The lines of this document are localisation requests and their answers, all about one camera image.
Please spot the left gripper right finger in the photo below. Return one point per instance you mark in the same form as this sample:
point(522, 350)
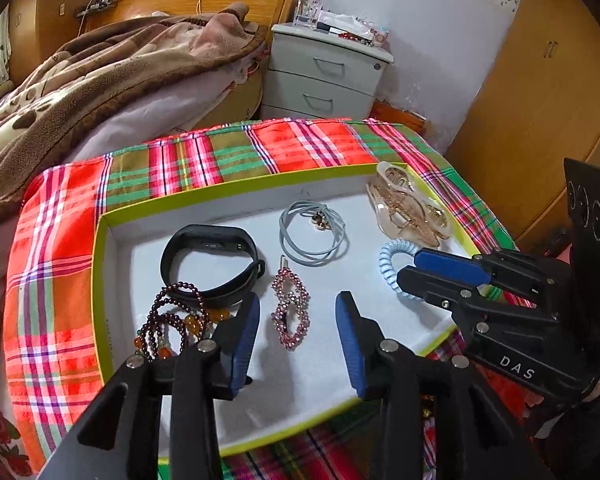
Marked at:
point(360, 338)

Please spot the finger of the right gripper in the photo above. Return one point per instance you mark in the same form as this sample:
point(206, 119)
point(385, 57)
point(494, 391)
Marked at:
point(434, 289)
point(451, 267)

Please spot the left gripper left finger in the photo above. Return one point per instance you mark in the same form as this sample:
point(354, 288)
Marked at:
point(235, 338)

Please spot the pink rhinestone hair clip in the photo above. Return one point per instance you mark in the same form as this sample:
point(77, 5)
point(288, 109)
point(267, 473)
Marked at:
point(291, 315)

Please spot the translucent pink hair claw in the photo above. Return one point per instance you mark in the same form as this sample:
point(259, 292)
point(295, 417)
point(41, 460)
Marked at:
point(402, 212)

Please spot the black fitness band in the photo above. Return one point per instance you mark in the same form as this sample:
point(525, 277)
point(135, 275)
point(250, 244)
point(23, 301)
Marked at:
point(210, 267)

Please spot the wooden wardrobe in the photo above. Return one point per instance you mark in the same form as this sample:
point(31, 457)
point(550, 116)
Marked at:
point(539, 105)

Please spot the grey bedside drawer cabinet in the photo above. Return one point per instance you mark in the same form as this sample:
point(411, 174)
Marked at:
point(313, 74)

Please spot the clutter on nightstand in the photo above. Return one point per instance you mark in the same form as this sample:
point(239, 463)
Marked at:
point(352, 28)

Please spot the brown patterned blanket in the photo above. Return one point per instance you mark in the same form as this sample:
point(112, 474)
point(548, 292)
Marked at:
point(96, 75)

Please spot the clear glass cup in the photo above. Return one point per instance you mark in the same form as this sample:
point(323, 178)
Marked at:
point(307, 12)

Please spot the tall wooden corner cabinet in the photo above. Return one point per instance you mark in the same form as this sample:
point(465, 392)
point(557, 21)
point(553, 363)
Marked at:
point(37, 28)

